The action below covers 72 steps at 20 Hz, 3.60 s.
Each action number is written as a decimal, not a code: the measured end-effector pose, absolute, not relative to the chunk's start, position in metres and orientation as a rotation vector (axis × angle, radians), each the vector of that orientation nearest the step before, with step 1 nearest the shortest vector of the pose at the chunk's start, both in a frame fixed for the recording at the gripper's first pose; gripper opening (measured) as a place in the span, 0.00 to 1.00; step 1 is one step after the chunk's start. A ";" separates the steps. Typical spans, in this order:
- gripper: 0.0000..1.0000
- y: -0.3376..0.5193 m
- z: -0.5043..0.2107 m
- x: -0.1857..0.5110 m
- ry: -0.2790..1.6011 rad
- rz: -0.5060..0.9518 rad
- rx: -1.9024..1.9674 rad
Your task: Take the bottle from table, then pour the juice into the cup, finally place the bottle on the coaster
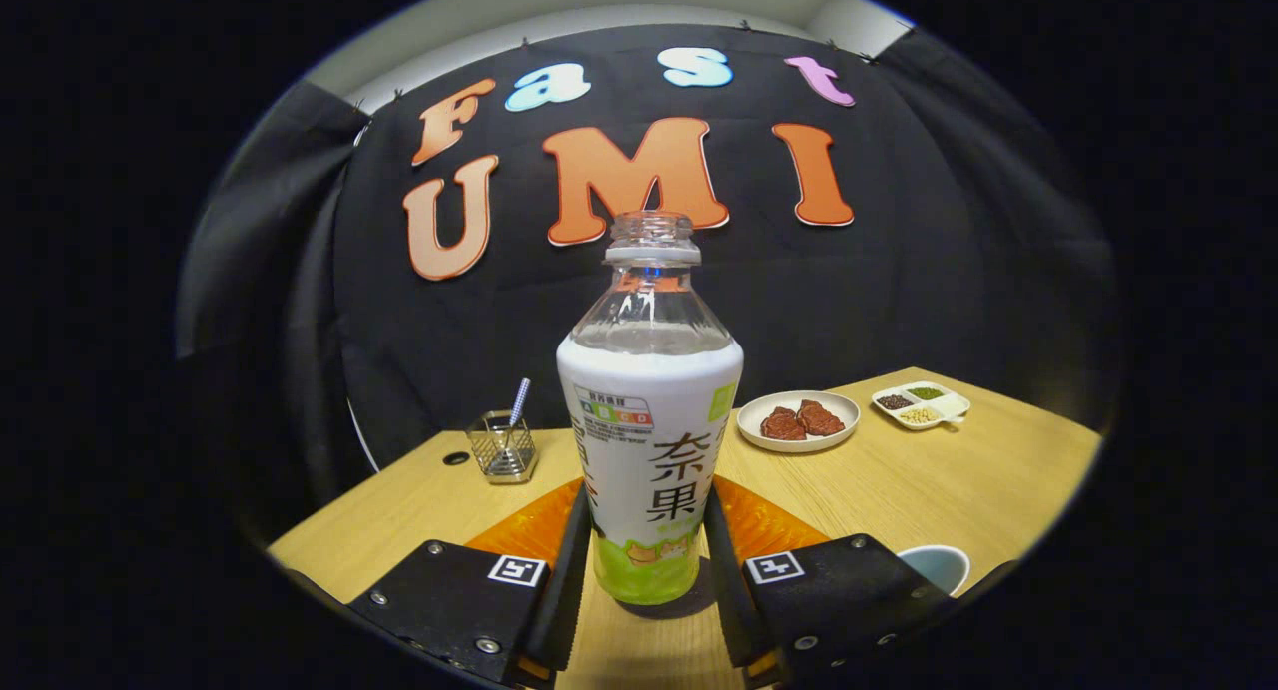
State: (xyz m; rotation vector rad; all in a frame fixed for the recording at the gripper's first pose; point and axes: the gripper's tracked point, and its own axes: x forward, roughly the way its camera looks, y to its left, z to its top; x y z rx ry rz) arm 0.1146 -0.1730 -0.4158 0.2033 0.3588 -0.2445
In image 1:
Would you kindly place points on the white divided condiment dish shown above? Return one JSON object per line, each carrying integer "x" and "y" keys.
{"x": 921, "y": 405}

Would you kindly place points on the wooden table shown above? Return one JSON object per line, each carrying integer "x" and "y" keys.
{"x": 899, "y": 490}

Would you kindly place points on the clear juice bottle white label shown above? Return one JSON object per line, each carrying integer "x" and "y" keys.
{"x": 649, "y": 410}

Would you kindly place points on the white cup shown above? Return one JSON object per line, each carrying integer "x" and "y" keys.
{"x": 934, "y": 568}

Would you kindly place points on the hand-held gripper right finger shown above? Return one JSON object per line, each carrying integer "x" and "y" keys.
{"x": 721, "y": 590}

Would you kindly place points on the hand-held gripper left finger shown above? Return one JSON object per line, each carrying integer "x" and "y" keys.
{"x": 569, "y": 590}

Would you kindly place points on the round white plate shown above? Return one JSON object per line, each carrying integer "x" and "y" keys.
{"x": 799, "y": 445}

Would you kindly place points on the black backdrop cloth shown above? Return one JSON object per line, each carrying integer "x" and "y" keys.
{"x": 899, "y": 291}

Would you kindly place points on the brown meat piece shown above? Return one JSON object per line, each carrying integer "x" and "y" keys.
{"x": 822, "y": 418}
{"x": 782, "y": 425}

